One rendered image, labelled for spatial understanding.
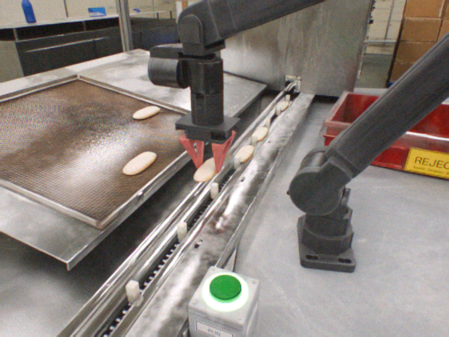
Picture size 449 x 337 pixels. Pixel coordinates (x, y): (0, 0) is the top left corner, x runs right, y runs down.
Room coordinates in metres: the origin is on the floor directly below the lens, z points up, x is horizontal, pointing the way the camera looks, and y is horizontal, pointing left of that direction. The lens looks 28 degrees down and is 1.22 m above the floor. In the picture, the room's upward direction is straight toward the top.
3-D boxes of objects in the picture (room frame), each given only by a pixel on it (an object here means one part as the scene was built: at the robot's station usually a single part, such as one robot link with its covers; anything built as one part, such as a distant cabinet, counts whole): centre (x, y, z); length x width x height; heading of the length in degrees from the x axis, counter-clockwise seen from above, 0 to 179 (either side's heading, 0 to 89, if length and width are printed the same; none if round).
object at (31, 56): (3.13, 1.31, 0.51); 1.93 x 1.05 x 1.02; 158
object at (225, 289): (0.29, 0.00, 0.90); 0.04 x 0.04 x 0.02
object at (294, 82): (1.31, -0.27, 0.89); 0.06 x 0.01 x 0.06; 68
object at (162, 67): (0.57, 0.07, 1.13); 0.11 x 0.09 x 0.12; 64
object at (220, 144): (0.56, 0.02, 0.97); 0.07 x 0.07 x 0.09; 68
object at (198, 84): (0.56, 0.03, 1.10); 0.07 x 0.06 x 0.07; 64
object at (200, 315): (0.29, 0.00, 0.84); 0.08 x 0.08 x 0.11; 68
